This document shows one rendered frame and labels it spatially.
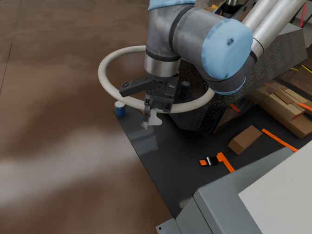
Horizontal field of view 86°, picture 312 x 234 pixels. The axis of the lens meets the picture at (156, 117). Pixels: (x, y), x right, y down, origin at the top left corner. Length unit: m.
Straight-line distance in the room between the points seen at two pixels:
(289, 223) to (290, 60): 1.50
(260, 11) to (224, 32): 0.19
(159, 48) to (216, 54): 0.14
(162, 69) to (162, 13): 0.12
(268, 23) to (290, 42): 1.42
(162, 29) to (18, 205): 1.51
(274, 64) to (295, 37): 0.39
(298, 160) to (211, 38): 0.27
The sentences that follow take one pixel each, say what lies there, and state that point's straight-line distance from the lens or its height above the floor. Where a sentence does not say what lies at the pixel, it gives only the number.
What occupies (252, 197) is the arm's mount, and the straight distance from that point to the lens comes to 0.54.
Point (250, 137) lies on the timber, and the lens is 1.76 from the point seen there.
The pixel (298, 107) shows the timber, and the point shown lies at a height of 0.19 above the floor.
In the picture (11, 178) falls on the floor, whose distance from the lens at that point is 1.76.
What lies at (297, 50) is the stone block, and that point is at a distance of 1.95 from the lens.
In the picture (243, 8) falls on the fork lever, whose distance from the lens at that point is 1.25.
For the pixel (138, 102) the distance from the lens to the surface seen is 0.53.
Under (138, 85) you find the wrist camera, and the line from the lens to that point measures 0.46.
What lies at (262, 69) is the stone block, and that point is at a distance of 1.50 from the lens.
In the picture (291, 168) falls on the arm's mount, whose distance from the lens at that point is 0.42.
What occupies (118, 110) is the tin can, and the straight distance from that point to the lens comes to 1.74.
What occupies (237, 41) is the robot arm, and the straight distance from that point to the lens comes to 0.30.
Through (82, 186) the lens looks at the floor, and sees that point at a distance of 1.49.
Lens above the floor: 1.34
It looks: 48 degrees down
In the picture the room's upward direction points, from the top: 6 degrees clockwise
